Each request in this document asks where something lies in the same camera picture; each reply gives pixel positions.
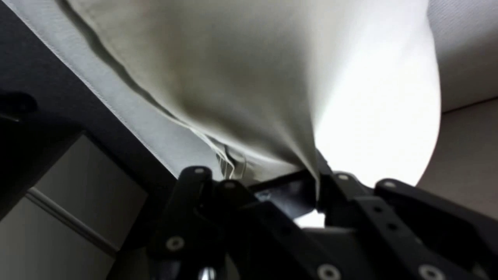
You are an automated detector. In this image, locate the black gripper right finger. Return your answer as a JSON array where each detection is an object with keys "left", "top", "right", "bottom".
[{"left": 315, "top": 150, "right": 498, "bottom": 280}]

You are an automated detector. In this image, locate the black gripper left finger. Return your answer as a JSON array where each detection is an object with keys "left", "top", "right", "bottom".
[{"left": 147, "top": 165, "right": 344, "bottom": 280}]

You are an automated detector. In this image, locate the plain cream pillow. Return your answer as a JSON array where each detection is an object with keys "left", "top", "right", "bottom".
[{"left": 64, "top": 0, "right": 444, "bottom": 190}]

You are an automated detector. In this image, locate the grey sofa seat cushion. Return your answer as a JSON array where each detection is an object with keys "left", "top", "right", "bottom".
[{"left": 414, "top": 98, "right": 498, "bottom": 221}]

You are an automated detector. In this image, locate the grey sofa back cushion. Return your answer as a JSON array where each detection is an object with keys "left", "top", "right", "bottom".
[{"left": 427, "top": 0, "right": 498, "bottom": 114}]

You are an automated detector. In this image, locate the grey filing cabinet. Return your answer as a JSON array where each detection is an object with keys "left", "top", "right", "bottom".
[{"left": 0, "top": 131, "right": 150, "bottom": 280}]

